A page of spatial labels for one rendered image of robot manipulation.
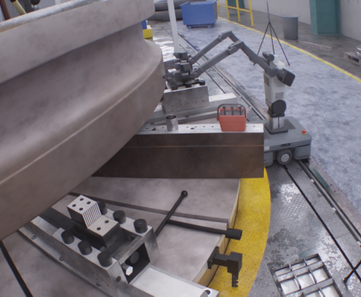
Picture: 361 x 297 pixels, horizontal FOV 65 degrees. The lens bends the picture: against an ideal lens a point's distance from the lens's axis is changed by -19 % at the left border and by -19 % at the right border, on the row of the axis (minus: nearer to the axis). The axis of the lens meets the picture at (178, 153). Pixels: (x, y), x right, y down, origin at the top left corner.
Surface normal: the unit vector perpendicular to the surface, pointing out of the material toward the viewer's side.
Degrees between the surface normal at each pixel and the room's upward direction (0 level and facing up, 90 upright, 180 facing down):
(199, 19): 90
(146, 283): 0
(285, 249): 0
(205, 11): 90
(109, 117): 90
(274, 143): 45
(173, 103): 90
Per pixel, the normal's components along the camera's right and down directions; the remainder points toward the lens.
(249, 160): -0.19, 0.51
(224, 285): -0.13, -0.86
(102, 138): 0.89, 0.13
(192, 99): 0.19, 0.47
